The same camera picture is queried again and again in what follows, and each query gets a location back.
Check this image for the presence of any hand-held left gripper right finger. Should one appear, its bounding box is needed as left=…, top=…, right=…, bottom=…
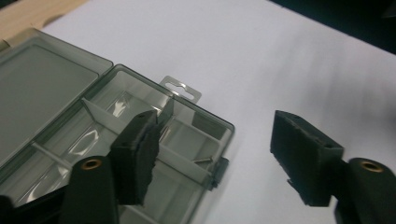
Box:
left=269, top=109, right=346, bottom=208

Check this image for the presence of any grey plastic compartment box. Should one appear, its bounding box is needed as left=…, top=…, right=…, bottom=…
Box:
left=0, top=27, right=235, bottom=224

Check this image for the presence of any wooden table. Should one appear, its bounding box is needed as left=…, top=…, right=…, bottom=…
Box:
left=0, top=0, right=91, bottom=45

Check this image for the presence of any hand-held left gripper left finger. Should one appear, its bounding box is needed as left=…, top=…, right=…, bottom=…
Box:
left=109, top=109, right=162, bottom=207

